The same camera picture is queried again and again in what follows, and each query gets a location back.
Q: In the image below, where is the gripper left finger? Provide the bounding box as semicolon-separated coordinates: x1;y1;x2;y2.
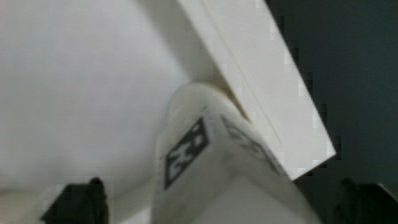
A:
41;178;111;224

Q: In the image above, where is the white leg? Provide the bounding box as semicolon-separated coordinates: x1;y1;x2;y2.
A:
152;83;322;224

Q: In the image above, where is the white square tabletop tray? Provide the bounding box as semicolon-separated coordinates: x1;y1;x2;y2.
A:
0;0;335;224

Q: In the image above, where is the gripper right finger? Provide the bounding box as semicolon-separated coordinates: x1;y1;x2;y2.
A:
333;178;398;224

